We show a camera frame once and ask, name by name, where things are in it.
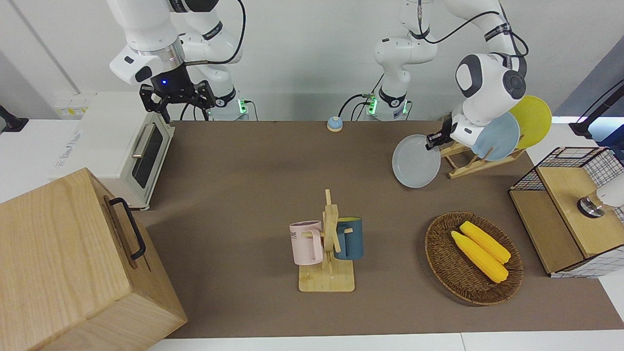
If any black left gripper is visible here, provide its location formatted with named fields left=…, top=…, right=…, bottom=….
left=425, top=116, right=455, bottom=151

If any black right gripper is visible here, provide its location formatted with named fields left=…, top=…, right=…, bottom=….
left=139, top=80, right=216, bottom=124

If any gray plate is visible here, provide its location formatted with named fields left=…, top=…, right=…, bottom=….
left=392, top=134, right=442, bottom=189

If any wooden plate rack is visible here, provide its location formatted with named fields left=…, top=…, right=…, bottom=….
left=439, top=140, right=528, bottom=180

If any light blue plate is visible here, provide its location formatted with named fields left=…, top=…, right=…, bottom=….
left=471, top=112, right=521, bottom=162

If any yellow plate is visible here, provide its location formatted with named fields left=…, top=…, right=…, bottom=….
left=508, top=95, right=553, bottom=150

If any white toaster oven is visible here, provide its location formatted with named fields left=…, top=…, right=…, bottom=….
left=48, top=92, right=176, bottom=211

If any yellow corn cob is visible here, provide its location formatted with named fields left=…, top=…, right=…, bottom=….
left=450, top=230, right=509, bottom=284
left=459, top=220, right=512, bottom=265

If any dark blue mug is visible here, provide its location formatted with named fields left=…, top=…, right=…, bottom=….
left=334, top=217, right=365, bottom=261

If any round brown wicker basket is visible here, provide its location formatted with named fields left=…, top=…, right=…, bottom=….
left=425, top=211, right=524, bottom=307

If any pink mug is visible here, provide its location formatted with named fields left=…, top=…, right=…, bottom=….
left=289, top=220, right=325, bottom=266

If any wooden mug tree stand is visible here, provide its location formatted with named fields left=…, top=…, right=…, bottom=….
left=298, top=189, right=356, bottom=293

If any white and silver cylinder device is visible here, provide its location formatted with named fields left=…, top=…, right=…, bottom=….
left=577, top=174, right=624, bottom=219

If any light wooden cabinet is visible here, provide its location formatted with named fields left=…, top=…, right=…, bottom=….
left=0, top=167, right=188, bottom=351

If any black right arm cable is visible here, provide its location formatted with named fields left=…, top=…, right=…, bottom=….
left=179, top=0, right=247, bottom=121

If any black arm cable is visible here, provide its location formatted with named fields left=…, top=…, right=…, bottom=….
left=179, top=0, right=247, bottom=121
left=409, top=0, right=530, bottom=69

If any black base power cable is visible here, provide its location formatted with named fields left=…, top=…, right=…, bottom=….
left=338, top=73, right=386, bottom=122

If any white wall socket box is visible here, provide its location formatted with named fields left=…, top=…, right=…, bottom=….
left=54, top=92, right=97, bottom=118

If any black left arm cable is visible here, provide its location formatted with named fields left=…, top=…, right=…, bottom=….
left=409, top=0, right=530, bottom=69

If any black cabinet handle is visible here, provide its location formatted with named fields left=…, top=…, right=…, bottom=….
left=108, top=197, right=147, bottom=261

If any wire and wood shelf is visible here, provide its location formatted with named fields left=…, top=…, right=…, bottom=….
left=508, top=146, right=624, bottom=279

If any black clamp mount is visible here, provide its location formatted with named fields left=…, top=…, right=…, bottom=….
left=0, top=104, right=29, bottom=134

